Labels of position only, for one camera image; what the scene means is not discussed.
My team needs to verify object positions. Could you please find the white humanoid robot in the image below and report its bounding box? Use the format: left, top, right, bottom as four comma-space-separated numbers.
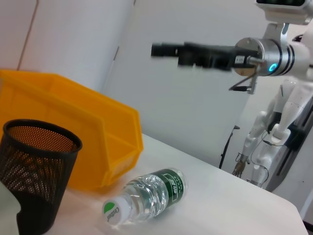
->
231, 79, 313, 192

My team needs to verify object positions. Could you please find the black mesh pen cup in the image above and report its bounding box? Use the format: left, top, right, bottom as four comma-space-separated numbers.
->
0, 118, 83, 235

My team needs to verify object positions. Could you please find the black stand pole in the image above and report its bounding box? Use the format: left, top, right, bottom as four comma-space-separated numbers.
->
219, 125, 241, 170

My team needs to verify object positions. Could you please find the clear green-label water bottle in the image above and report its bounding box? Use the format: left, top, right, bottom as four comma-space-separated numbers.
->
102, 167, 189, 225

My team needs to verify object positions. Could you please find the yellow plastic bin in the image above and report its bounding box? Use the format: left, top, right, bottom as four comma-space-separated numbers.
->
0, 69, 144, 194

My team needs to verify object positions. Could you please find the grey right arm cable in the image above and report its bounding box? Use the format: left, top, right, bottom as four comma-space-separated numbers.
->
228, 72, 258, 95

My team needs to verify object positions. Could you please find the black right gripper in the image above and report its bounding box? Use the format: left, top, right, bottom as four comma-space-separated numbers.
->
151, 42, 248, 73

